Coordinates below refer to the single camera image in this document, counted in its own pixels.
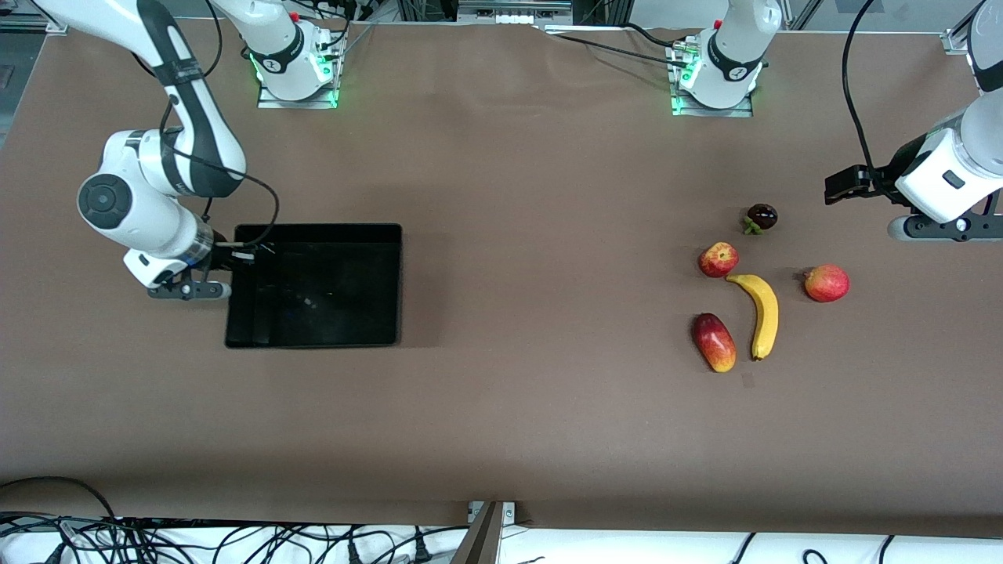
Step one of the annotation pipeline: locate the black rectangular plastic box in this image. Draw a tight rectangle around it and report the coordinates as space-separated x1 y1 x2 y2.
225 223 403 349

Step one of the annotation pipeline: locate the yellow banana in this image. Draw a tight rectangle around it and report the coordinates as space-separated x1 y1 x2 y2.
726 273 780 362

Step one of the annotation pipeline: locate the grey box with white sockets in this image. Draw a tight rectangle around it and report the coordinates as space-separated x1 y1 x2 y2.
458 0 573 23

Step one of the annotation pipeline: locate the round red apple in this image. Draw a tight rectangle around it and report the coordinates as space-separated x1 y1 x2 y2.
802 264 851 303

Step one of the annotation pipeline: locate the dark purple mangosteen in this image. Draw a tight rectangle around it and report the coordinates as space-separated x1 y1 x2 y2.
743 203 779 236

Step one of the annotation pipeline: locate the small red yellow apple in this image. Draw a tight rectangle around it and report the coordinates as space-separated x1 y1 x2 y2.
698 241 740 279

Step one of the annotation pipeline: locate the red yellow mango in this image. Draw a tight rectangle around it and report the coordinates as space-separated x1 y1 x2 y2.
691 313 737 374

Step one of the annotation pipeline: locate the large table cover sheet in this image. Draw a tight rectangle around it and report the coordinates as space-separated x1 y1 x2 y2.
0 16 1003 541

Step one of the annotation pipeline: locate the aluminium profile beam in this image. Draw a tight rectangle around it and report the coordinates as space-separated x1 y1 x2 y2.
451 501 504 564

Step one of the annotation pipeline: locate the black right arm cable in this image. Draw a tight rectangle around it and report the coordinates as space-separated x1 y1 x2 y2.
129 0 281 253

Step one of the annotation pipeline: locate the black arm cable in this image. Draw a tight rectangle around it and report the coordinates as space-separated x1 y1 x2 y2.
842 0 902 186
129 0 281 253

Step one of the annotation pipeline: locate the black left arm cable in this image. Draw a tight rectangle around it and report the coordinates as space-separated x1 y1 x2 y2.
842 0 902 186

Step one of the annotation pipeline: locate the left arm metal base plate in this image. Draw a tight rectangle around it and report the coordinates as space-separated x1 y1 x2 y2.
670 35 755 118

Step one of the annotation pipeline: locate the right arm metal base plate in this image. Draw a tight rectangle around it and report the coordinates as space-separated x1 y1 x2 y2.
257 31 340 110

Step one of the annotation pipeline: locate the long black looped cable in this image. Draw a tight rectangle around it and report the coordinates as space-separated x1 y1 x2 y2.
0 475 118 522

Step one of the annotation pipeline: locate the thin black cable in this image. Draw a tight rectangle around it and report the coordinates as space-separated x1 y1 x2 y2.
541 22 690 67

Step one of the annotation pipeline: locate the small metal corner bracket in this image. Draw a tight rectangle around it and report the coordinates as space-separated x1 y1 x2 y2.
468 501 518 524

